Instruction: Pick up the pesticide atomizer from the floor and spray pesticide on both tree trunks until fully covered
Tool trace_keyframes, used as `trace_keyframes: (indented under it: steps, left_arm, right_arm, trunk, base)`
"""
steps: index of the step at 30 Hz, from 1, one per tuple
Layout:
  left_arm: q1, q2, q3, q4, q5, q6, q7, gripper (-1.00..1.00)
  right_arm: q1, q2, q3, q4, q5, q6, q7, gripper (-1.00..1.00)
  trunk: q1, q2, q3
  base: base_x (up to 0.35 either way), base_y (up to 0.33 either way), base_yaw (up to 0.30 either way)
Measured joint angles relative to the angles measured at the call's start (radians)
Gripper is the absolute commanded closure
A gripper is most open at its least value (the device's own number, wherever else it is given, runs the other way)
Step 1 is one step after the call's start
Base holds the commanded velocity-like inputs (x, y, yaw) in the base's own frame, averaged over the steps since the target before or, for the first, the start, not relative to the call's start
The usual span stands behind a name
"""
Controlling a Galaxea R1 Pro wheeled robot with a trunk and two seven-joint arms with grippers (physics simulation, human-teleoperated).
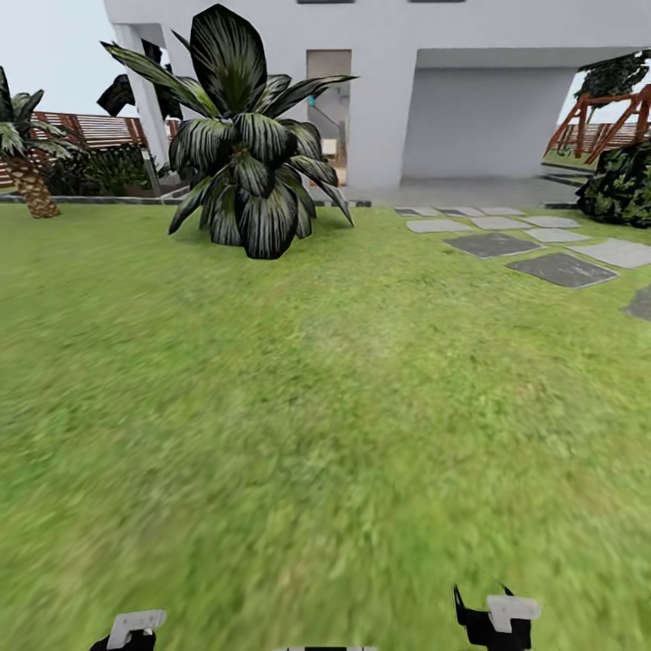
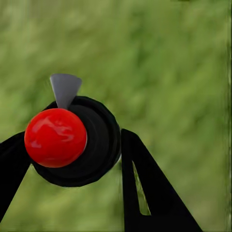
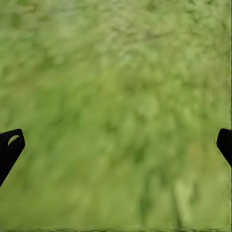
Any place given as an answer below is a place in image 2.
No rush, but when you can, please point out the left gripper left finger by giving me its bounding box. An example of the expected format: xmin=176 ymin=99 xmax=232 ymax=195
xmin=0 ymin=132 xmax=30 ymax=222

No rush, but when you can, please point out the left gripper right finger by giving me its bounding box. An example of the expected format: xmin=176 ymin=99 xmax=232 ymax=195
xmin=121 ymin=129 xmax=203 ymax=232

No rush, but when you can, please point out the pesticide atomizer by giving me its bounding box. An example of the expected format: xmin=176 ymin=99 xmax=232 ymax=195
xmin=24 ymin=73 xmax=122 ymax=188

